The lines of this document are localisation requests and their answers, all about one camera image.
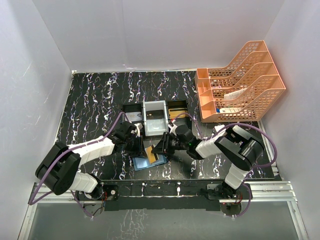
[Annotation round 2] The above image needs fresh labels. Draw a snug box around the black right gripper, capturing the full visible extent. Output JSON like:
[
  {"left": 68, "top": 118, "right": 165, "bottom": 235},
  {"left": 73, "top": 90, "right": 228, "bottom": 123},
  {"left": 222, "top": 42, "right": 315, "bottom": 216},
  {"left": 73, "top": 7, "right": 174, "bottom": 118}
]
[{"left": 151, "top": 131, "right": 189, "bottom": 155}]

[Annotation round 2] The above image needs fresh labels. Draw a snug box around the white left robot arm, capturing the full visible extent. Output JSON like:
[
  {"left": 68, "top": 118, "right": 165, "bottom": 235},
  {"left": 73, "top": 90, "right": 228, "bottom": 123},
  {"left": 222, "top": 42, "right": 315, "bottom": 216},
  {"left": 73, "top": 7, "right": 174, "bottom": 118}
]
[{"left": 35, "top": 121, "right": 147, "bottom": 200}]

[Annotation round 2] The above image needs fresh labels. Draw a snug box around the white paper in organizer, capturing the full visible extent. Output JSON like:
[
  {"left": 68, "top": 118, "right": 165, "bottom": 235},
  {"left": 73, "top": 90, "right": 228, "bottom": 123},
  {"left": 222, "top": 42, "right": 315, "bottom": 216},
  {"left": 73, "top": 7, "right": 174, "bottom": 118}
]
[{"left": 223, "top": 87, "right": 247, "bottom": 101}]

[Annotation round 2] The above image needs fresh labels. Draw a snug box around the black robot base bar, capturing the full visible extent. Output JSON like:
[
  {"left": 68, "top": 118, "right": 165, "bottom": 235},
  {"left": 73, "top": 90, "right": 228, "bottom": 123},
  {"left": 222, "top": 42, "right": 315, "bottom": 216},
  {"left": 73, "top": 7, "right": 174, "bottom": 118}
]
[{"left": 76, "top": 180, "right": 253, "bottom": 215}]

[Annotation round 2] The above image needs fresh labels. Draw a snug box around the orange plastic file organizer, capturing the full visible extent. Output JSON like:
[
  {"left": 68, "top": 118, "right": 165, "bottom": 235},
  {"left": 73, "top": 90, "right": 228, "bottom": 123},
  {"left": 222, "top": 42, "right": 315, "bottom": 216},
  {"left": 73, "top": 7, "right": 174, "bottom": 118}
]
[{"left": 195, "top": 40, "right": 286, "bottom": 123}]

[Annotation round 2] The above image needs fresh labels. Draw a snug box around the black card tray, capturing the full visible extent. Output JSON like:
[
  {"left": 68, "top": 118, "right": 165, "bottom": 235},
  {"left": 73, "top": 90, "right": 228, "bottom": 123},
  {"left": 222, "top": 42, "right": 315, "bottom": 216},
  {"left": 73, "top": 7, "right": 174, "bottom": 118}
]
[
  {"left": 122, "top": 103, "right": 144, "bottom": 125},
  {"left": 166, "top": 99, "right": 192, "bottom": 129}
]

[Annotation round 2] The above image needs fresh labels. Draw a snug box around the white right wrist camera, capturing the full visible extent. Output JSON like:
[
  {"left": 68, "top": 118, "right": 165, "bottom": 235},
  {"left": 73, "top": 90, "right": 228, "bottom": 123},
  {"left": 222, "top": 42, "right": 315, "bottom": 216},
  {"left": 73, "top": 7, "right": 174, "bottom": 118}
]
[{"left": 168, "top": 119, "right": 178, "bottom": 135}]

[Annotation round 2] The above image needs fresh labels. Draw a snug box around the blue card holder wallet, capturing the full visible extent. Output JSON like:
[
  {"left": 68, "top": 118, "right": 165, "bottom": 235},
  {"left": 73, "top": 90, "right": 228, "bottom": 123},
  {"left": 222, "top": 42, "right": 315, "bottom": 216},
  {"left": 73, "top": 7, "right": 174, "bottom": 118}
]
[{"left": 133, "top": 155, "right": 168, "bottom": 171}]

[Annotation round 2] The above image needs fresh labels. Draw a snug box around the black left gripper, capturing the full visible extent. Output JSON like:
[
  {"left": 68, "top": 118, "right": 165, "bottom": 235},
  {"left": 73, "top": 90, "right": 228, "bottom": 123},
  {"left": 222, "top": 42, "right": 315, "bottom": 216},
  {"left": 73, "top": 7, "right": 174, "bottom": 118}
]
[{"left": 123, "top": 134, "right": 147, "bottom": 158}]

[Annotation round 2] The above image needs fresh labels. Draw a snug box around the black right card tray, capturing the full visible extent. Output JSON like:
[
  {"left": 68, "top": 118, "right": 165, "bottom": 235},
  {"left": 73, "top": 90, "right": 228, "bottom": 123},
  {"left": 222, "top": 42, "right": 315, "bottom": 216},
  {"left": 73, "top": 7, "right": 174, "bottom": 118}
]
[{"left": 166, "top": 99, "right": 192, "bottom": 129}]

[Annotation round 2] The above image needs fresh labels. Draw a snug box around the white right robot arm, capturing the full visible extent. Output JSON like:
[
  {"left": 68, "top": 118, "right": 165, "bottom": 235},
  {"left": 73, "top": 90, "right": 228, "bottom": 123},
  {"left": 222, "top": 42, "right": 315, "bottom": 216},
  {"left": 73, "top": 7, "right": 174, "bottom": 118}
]
[{"left": 151, "top": 124, "right": 264, "bottom": 199}]

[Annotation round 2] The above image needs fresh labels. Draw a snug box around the black left card tray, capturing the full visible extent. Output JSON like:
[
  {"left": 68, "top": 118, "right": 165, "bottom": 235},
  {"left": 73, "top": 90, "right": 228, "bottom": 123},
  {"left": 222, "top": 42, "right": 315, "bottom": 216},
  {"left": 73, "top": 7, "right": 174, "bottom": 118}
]
[{"left": 122, "top": 103, "right": 144, "bottom": 125}]

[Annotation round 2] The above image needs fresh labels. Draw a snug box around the white bottle in organizer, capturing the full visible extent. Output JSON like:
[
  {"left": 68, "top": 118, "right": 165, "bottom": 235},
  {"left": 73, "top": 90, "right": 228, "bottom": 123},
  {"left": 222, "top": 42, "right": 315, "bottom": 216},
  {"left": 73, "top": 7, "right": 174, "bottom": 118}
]
[{"left": 216, "top": 107, "right": 242, "bottom": 114}]

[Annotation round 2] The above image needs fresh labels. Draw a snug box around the white silver card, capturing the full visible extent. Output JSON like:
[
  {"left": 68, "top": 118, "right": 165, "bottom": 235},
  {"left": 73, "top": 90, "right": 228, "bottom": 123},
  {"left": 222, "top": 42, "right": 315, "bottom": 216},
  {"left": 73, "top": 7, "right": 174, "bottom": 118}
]
[{"left": 126, "top": 111, "right": 142, "bottom": 122}]

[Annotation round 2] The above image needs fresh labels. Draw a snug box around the aluminium frame rail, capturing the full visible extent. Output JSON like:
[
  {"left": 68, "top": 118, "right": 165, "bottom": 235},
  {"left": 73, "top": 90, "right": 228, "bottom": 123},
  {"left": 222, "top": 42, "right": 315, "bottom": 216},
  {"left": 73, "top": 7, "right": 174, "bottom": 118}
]
[{"left": 18, "top": 122, "right": 308, "bottom": 240}]

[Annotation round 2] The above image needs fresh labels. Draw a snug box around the white middle card tray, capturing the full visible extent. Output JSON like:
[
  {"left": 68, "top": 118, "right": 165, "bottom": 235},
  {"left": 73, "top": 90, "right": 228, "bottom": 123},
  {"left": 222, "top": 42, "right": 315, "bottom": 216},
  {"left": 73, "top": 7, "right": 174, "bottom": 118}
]
[{"left": 142, "top": 100, "right": 168, "bottom": 137}]

